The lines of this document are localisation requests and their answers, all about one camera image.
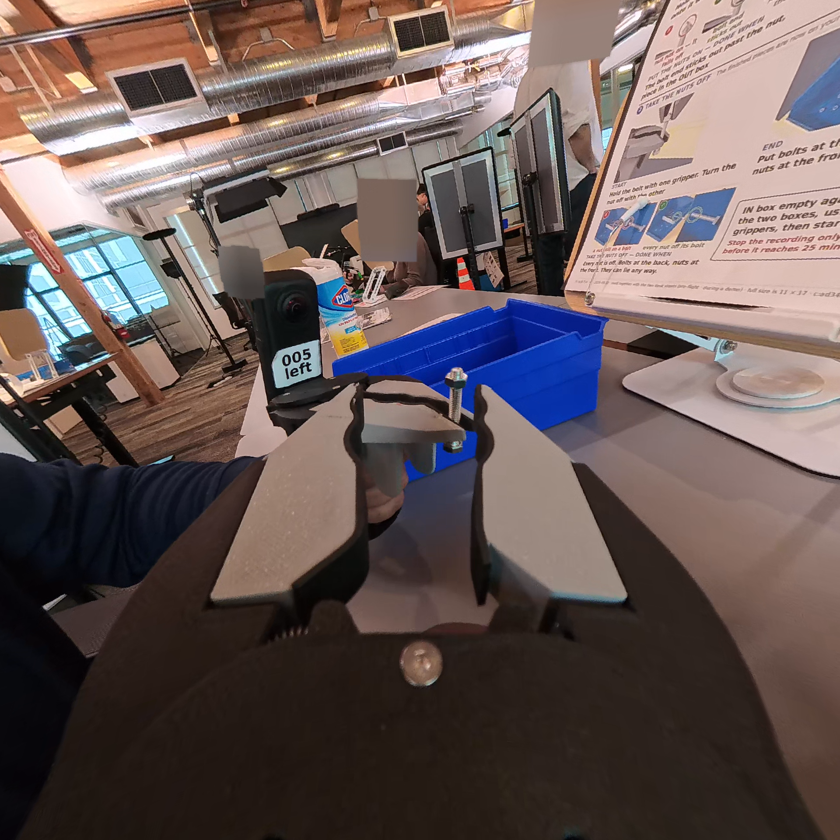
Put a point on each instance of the large white air vent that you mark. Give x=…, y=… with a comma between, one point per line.
x=154, y=88

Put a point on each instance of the disinfectant wipes canister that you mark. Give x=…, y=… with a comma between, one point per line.
x=341, y=315

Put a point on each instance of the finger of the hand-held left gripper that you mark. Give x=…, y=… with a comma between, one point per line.
x=413, y=388
x=407, y=423

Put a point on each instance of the white framed grey panel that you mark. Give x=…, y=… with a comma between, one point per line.
x=544, y=170
x=453, y=203

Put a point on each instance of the silver hex bolt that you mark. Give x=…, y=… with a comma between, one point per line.
x=455, y=407

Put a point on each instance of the orange traffic cone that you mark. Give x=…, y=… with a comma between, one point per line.
x=464, y=279

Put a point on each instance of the person's left forearm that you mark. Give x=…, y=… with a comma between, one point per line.
x=98, y=518

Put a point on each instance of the black display screen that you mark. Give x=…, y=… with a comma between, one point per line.
x=315, y=229

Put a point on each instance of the white paper sheet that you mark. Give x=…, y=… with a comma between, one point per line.
x=420, y=292

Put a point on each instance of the silver ventilation duct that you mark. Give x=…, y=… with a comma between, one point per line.
x=262, y=138
x=295, y=72

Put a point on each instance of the printed instruction sheet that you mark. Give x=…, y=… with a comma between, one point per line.
x=722, y=131

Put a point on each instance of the tan board on white stand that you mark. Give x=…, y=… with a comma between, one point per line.
x=289, y=257
x=23, y=334

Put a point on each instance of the wooden standing desk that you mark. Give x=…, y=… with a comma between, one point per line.
x=65, y=374

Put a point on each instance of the person's left hand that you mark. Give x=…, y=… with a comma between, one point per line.
x=386, y=508

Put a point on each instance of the wooden support post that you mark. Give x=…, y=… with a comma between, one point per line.
x=79, y=289

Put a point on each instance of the white cabinet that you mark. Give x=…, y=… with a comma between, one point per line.
x=154, y=367

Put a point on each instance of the small white air vent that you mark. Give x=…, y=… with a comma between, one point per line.
x=392, y=143

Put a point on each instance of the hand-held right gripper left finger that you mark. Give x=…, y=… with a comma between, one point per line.
x=295, y=512

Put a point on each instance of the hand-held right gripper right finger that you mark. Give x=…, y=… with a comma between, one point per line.
x=544, y=512

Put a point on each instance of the printed brochure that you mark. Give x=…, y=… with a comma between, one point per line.
x=375, y=318

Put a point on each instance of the silver hex nut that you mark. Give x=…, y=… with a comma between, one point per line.
x=456, y=379

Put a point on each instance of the blue plastic bin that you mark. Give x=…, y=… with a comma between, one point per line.
x=525, y=394

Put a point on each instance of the black studio light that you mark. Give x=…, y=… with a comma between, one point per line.
x=243, y=200

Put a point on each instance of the large window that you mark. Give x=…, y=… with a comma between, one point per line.
x=118, y=275

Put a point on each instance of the white frame stand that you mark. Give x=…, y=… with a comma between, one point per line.
x=369, y=292

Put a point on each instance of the wooden display board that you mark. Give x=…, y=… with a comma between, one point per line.
x=574, y=300

